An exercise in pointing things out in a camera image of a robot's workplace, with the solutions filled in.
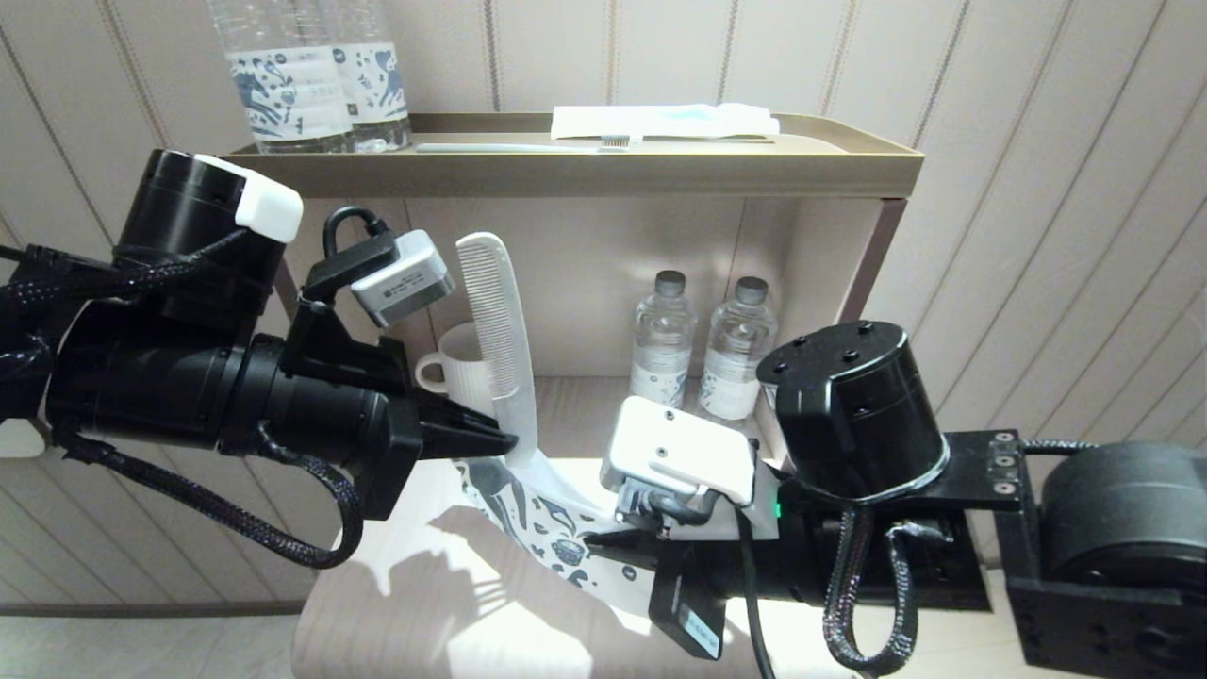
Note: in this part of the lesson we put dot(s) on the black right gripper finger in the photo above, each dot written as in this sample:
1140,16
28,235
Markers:
627,542

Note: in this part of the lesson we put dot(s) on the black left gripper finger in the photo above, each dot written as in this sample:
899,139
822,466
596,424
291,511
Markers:
453,417
462,446

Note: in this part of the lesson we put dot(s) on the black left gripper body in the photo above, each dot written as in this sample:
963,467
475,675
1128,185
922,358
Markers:
321,415

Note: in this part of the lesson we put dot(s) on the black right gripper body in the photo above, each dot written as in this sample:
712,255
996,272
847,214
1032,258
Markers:
783,566

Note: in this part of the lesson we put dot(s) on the blue horse print bag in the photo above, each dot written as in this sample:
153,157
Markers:
490,490

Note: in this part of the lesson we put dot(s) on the white plastic comb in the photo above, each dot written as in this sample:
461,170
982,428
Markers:
504,321

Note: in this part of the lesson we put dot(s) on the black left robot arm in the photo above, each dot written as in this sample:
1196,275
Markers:
123,377

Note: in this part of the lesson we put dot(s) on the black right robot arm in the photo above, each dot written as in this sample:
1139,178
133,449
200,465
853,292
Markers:
849,415

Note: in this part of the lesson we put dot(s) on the white ribbed mug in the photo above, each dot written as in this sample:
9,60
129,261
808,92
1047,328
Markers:
457,377

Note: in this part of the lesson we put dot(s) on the small clear water bottle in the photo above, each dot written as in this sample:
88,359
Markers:
660,349
735,368

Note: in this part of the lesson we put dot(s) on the light blue toothbrush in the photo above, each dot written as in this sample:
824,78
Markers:
509,147

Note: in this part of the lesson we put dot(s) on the brown open shelf unit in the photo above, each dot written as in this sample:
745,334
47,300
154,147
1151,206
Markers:
660,174

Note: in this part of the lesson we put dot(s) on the large clear water bottle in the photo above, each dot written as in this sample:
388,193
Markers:
283,94
377,80

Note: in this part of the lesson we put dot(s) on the white wrapped toothbrush packet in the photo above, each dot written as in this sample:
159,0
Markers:
660,121

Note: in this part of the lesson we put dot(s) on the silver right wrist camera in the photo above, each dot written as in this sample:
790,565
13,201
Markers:
679,443

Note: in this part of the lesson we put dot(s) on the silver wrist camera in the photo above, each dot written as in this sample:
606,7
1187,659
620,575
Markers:
401,283
679,443

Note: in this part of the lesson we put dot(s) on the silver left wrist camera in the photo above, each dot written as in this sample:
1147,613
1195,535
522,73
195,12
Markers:
401,283

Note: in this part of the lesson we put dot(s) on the white wall mounted object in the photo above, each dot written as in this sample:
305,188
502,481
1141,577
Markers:
19,441

